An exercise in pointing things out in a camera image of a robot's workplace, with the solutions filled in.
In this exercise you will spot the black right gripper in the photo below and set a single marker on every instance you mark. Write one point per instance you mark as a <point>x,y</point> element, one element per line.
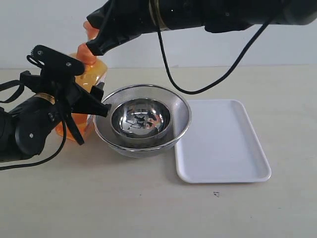
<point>121,21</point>

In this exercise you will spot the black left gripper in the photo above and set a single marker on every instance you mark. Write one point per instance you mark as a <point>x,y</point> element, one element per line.
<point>55,93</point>

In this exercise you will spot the orange dish soap pump bottle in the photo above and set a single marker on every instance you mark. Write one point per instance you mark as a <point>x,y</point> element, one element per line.
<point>95,73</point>

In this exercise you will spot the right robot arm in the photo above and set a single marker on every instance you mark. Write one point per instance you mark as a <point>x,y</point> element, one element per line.
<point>219,16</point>

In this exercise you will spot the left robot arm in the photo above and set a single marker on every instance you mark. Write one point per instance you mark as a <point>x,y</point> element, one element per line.
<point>24,129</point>

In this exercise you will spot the steel mesh colander basin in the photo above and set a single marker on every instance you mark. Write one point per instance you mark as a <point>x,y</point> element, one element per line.
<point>144,120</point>

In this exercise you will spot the white rectangular plastic tray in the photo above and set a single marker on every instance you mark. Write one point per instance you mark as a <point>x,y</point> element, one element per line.
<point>220,145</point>

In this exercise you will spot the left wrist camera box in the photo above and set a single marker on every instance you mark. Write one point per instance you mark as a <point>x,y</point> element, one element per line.
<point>47,58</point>

